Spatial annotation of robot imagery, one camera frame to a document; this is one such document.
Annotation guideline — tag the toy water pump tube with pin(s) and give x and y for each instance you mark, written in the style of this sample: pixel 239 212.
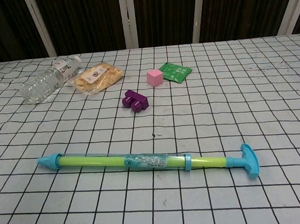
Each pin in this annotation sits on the toy water pump tube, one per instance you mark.
pixel 91 162

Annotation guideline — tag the purple building block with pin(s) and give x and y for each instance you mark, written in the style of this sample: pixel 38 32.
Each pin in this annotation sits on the purple building block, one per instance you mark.
pixel 136 101

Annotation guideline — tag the pink cube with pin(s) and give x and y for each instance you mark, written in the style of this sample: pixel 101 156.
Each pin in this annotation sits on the pink cube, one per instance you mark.
pixel 154 78

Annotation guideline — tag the green foil sachet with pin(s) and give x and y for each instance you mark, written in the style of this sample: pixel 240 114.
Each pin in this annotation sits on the green foil sachet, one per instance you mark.
pixel 178 71

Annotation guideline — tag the clear bag of beige snacks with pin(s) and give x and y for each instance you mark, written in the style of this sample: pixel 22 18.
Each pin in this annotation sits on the clear bag of beige snacks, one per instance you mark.
pixel 98 78

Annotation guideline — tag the white black-grid tablecloth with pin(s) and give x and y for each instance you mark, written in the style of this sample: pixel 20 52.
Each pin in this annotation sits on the white black-grid tablecloth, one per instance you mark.
pixel 217 112

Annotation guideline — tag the clear plastic water bottle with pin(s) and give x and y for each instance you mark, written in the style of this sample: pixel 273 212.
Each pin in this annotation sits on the clear plastic water bottle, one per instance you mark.
pixel 41 84

